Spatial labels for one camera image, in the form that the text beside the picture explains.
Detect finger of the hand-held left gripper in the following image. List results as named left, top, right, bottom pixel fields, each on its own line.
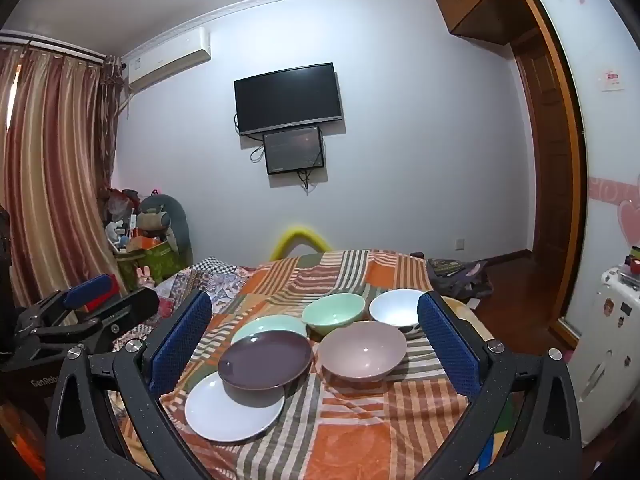
left=20, top=273, right=115, bottom=331
left=30, top=287, right=161, bottom=361

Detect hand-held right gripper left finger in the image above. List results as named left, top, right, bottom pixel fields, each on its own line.
left=46, top=290, right=213, bottom=480

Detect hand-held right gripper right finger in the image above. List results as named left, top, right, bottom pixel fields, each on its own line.
left=416, top=290, right=583, bottom=480

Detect white bowl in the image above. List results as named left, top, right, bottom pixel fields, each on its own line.
left=369, top=288, right=426, bottom=337

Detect green plate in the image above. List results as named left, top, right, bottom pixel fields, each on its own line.
left=231, top=315, right=308, bottom=346

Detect pink bowl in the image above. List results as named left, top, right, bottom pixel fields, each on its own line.
left=318, top=321, right=408, bottom=383

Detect purple plate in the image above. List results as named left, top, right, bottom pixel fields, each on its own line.
left=218, top=331, right=314, bottom=391

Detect white plate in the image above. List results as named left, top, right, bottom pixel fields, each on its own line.
left=185, top=372, right=286, bottom=443

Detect green bowl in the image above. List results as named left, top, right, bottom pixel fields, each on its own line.
left=302, top=292, right=367, bottom=337

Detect red box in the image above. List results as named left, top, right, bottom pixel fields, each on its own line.
left=84, top=280, right=127, bottom=315

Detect green cardboard box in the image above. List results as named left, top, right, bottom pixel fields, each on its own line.
left=116, top=240, right=188, bottom=286

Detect checkered patterned quilt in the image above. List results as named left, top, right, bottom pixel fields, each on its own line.
left=112, top=256, right=261, bottom=361

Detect dark patterned bag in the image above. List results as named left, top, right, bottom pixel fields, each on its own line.
left=426, top=257, right=493, bottom=301

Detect pile of assorted toys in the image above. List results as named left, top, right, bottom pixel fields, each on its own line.
left=102, top=187, right=146, bottom=253

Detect grey plush toy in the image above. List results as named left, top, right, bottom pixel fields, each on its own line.
left=137, top=192, right=191, bottom=256

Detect striped patchwork blanket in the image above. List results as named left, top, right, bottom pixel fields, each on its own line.
left=110, top=249, right=506, bottom=480

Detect striped brown curtain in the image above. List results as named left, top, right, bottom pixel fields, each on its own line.
left=0, top=45, right=126, bottom=311

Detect white air conditioner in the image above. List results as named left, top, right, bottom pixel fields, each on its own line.
left=125, top=27, right=212, bottom=93

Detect white sliding door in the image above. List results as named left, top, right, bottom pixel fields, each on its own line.
left=525, top=0, right=640, bottom=321

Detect curtain rod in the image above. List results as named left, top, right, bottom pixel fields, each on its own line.
left=0, top=32, right=108, bottom=61

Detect wooden door frame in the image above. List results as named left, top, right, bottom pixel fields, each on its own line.
left=510, top=0, right=588, bottom=351

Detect small black wall monitor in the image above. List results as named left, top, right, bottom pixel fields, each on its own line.
left=263, top=126, right=326, bottom=176

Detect black wall television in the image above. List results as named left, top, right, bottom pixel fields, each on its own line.
left=234, top=63, right=344, bottom=137

